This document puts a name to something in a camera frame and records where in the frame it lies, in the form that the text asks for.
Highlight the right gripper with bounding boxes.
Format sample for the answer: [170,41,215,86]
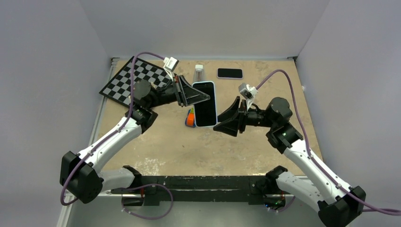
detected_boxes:
[214,96,276,136]

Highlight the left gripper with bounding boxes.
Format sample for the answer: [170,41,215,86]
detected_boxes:
[147,75,209,109]

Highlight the light blue phone case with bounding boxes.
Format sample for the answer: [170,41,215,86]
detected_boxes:
[192,80,218,128]

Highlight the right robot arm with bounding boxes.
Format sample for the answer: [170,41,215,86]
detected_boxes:
[213,97,366,227]

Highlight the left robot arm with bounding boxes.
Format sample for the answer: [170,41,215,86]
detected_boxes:
[60,75,210,206]

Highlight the black phone pink case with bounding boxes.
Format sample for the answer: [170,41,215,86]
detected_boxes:
[217,68,244,79]

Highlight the white metronome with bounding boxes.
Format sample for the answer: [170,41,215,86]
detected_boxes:
[192,64,206,83]

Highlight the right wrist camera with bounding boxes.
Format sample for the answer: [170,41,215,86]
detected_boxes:
[238,83,258,110]

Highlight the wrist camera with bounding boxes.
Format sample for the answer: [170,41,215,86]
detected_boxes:
[163,57,179,80]
[238,83,258,110]

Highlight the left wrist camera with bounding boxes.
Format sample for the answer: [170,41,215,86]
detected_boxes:
[163,57,179,80]

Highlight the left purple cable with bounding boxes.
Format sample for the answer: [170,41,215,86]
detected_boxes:
[60,52,166,207]

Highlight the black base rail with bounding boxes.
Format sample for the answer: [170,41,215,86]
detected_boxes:
[111,175,287,209]

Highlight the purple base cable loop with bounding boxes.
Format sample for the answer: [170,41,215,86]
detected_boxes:
[121,183,174,220]

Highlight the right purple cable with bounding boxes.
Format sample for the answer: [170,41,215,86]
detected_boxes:
[255,69,401,216]

